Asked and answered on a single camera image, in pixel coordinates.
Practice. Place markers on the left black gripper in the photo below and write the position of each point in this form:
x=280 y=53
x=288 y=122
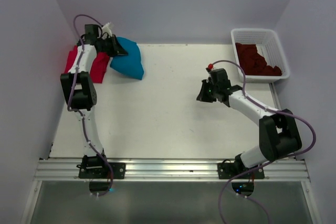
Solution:
x=116 y=49

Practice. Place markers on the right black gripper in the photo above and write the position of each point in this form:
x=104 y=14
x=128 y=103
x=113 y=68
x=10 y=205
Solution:
x=202 y=96

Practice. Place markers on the blue t shirt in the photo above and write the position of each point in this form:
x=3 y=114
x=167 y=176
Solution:
x=130 y=65

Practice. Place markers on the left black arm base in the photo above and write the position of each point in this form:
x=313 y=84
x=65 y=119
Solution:
x=100 y=173

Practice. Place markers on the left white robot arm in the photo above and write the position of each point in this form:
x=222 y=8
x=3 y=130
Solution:
x=77 y=84

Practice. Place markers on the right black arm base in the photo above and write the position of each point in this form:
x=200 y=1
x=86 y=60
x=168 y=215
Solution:
x=227 y=169

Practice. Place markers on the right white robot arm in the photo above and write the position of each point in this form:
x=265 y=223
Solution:
x=278 y=133

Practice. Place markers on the folded red t shirt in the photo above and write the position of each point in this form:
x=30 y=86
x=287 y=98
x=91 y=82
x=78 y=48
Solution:
x=98 y=68

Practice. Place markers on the dark red t shirt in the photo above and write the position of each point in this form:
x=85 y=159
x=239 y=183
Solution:
x=253 y=63

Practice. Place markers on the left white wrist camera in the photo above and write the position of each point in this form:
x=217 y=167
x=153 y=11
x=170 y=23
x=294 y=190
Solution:
x=107 y=28

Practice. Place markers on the aluminium mounting rail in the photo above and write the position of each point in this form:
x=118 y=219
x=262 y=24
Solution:
x=169 y=170

